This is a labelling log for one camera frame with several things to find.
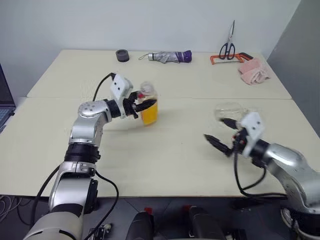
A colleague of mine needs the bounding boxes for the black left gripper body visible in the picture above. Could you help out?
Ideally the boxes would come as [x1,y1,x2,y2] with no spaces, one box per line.
[122,91,141,120]

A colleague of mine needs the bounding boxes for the pink folded towel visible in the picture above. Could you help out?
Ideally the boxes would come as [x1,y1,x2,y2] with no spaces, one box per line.
[237,57,273,86]

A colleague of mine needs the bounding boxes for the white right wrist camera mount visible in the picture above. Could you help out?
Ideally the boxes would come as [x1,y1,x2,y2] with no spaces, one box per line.
[237,111,266,159]

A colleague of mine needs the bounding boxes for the orange juice bottle red tape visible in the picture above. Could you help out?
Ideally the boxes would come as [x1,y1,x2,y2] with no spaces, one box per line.
[136,81,160,127]

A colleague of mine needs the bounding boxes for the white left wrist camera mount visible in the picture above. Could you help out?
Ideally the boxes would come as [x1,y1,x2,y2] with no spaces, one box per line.
[109,73,135,120]

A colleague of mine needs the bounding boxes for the folded grey purple umbrella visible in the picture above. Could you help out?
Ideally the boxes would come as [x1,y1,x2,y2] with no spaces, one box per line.
[138,49,193,65]

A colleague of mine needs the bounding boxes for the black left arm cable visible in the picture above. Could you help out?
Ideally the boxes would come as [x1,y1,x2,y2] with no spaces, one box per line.
[92,72,117,102]

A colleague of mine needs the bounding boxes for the dark laptop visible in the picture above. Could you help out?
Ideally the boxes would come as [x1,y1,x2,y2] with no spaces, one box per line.
[0,62,16,133]

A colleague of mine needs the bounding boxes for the dark rounded shape red tab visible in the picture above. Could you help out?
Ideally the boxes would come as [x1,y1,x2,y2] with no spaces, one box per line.
[124,206,156,240]
[182,204,226,240]

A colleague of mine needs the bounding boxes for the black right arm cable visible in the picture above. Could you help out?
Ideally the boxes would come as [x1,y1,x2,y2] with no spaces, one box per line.
[233,149,288,201]

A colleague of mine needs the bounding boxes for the orange hacksaw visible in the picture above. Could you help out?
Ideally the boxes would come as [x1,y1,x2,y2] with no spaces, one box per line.
[209,52,254,66]

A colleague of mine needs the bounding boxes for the black handled scissors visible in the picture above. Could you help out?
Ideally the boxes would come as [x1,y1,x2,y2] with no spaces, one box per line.
[219,19,237,61]

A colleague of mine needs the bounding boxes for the white cable bundle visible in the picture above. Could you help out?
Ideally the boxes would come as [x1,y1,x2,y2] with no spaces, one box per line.
[0,194,23,226]

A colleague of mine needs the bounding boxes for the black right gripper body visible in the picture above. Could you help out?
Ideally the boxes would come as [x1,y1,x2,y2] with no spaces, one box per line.
[231,126,251,157]

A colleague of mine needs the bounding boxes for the clear glass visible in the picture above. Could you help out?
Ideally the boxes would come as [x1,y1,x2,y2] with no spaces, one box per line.
[213,101,262,123]

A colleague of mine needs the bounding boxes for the black tape roll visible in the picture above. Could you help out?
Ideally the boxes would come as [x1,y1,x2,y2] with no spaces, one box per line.
[115,49,130,63]

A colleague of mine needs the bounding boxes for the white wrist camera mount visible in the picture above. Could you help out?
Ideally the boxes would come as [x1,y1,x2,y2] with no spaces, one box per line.
[109,73,135,120]
[237,111,266,159]

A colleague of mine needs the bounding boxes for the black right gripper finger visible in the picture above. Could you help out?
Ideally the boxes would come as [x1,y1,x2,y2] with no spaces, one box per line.
[203,134,234,158]
[219,117,240,131]

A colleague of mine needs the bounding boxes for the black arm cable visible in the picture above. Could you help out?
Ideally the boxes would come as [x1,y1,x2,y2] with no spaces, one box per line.
[233,149,288,201]
[92,72,117,102]

